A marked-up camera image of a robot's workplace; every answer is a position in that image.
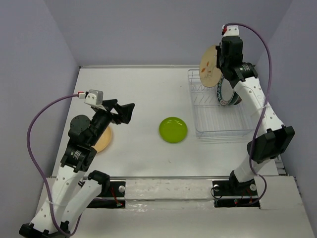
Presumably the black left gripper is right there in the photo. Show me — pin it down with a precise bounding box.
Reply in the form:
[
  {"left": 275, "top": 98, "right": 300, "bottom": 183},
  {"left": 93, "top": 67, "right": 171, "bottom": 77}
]
[{"left": 89, "top": 98, "right": 135, "bottom": 146}]

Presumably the beige plate with bird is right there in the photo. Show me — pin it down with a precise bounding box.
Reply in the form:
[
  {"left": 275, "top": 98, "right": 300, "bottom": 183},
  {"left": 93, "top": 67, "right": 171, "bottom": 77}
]
[{"left": 199, "top": 45, "right": 222, "bottom": 88}]

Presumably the large green rimmed lettered plate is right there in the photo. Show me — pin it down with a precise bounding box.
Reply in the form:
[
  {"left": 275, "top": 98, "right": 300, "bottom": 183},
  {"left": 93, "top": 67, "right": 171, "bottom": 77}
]
[{"left": 216, "top": 76, "right": 236, "bottom": 106}]

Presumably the small green red rimmed plate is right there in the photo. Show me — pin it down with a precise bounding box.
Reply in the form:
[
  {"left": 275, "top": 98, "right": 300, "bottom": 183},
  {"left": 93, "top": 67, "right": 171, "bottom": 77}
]
[{"left": 231, "top": 92, "right": 242, "bottom": 105}]

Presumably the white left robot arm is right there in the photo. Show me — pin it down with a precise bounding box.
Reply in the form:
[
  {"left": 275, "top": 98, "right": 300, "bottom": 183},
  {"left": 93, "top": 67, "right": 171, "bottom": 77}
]
[{"left": 19, "top": 99, "right": 135, "bottom": 238}]

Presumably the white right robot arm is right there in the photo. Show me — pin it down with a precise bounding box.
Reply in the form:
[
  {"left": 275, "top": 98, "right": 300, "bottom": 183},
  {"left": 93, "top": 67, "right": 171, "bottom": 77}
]
[{"left": 216, "top": 36, "right": 295, "bottom": 194}]

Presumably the plain yellow plate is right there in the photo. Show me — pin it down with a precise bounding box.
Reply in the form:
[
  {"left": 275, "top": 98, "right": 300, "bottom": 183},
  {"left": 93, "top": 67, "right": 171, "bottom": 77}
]
[{"left": 93, "top": 126, "right": 112, "bottom": 153}]

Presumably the lime green plate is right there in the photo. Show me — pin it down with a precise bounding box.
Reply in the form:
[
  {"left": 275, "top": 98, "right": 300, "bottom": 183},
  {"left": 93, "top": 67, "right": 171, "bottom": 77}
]
[{"left": 158, "top": 117, "right": 188, "bottom": 143}]

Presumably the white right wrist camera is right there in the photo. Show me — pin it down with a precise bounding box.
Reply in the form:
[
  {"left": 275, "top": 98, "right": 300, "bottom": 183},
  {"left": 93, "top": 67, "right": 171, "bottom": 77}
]
[{"left": 221, "top": 25, "right": 239, "bottom": 37}]

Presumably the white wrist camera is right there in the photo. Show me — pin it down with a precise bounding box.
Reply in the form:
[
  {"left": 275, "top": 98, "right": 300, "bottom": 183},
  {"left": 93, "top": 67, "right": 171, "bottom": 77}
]
[
  {"left": 221, "top": 25, "right": 239, "bottom": 37},
  {"left": 84, "top": 89, "right": 104, "bottom": 109}
]

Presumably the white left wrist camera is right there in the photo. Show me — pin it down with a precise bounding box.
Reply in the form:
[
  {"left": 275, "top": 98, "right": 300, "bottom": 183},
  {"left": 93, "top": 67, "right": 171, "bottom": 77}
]
[{"left": 84, "top": 89, "right": 104, "bottom": 109}]

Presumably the white wire dish rack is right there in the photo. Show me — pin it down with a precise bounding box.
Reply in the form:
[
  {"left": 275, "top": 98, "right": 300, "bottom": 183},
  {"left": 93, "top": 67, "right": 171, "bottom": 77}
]
[{"left": 188, "top": 69, "right": 254, "bottom": 140}]

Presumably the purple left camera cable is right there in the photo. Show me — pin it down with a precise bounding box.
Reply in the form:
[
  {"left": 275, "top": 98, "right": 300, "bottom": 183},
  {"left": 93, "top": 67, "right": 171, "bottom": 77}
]
[{"left": 26, "top": 92, "right": 87, "bottom": 236}]

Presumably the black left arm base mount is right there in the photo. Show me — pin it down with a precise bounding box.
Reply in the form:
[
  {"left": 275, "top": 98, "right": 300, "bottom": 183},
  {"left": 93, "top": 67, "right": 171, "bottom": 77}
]
[{"left": 87, "top": 180, "right": 126, "bottom": 209}]

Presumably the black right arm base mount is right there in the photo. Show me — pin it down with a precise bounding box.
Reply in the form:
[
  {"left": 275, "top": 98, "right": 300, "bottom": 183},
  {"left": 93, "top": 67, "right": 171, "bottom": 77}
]
[{"left": 211, "top": 180, "right": 260, "bottom": 208}]

